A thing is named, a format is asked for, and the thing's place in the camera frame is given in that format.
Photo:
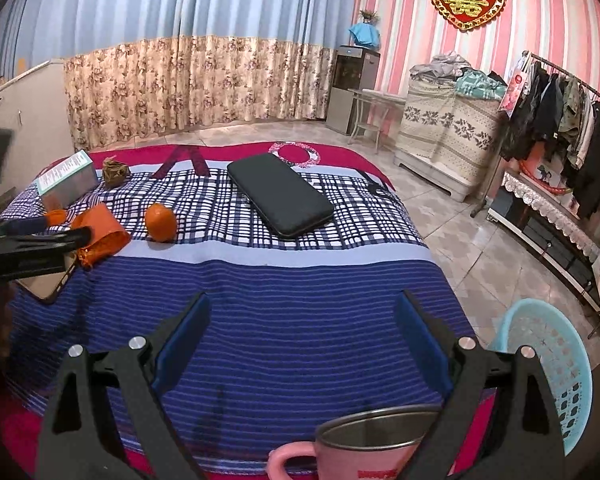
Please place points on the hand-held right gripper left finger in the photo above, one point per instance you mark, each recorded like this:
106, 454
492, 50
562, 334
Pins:
177, 350

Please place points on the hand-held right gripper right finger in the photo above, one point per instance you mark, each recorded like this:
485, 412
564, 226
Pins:
425, 347

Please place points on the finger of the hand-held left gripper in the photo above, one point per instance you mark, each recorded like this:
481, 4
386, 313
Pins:
22, 226
30, 252

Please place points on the small orange peel piece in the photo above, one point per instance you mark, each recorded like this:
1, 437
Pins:
57, 217

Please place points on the orange wrapper bag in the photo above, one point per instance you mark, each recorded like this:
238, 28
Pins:
105, 235

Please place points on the light blue plastic basket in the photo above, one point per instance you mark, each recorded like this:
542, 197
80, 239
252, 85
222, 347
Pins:
565, 340

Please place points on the dark-edged smartphone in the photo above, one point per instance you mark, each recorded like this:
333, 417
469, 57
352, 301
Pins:
45, 280

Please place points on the white side cabinet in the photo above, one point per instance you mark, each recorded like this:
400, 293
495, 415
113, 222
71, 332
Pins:
25, 120

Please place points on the green white carton box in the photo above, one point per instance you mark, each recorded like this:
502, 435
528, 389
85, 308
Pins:
67, 180

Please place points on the brown crumpled paper ball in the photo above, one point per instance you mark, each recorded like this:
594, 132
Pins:
116, 172

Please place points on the pink cartoon print cup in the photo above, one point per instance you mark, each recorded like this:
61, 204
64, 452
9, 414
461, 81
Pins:
360, 452

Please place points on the orange tangerine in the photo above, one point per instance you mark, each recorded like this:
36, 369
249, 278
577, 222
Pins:
161, 222

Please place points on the small black object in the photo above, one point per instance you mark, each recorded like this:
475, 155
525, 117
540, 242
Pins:
372, 184

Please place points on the lace covered low shelf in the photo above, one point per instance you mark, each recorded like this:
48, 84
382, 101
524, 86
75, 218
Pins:
545, 210

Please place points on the flat black case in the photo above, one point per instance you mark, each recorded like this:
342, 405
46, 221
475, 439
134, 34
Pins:
280, 195

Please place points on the patterned cloth covered cabinet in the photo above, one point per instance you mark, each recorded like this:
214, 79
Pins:
440, 140

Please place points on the blue floral curtain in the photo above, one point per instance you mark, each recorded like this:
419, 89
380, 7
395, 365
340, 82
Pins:
180, 35

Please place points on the small metal stool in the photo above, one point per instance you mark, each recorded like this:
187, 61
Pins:
375, 110

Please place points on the row of hanging clothes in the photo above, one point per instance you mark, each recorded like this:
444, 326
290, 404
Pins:
565, 125

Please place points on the grey water dispenser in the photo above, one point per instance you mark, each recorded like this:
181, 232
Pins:
352, 90

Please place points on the teal checked cloth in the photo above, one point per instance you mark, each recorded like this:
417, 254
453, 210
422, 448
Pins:
480, 85

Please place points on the pink hanging bag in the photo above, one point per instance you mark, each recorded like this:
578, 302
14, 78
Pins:
515, 85

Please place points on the grey clothes pile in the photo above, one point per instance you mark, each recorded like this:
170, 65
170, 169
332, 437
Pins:
440, 66

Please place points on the metal clothes rack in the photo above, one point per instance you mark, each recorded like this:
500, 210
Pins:
570, 77

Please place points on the blue cloth bundle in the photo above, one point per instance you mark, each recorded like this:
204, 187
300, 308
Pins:
365, 35

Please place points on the small potted plant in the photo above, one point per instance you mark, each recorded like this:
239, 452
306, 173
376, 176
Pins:
369, 16

